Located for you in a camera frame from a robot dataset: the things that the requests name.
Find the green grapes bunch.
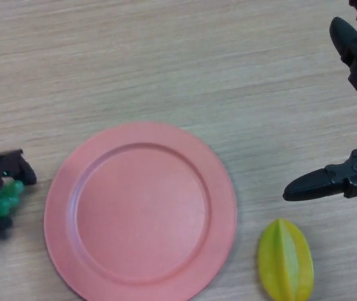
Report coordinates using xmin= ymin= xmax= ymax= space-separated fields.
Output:
xmin=0 ymin=179 xmax=24 ymax=221

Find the pink round plate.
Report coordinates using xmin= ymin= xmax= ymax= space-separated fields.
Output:
xmin=43 ymin=122 xmax=238 ymax=301

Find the yellow green starfruit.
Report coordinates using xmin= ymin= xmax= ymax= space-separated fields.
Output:
xmin=257 ymin=218 xmax=314 ymax=301

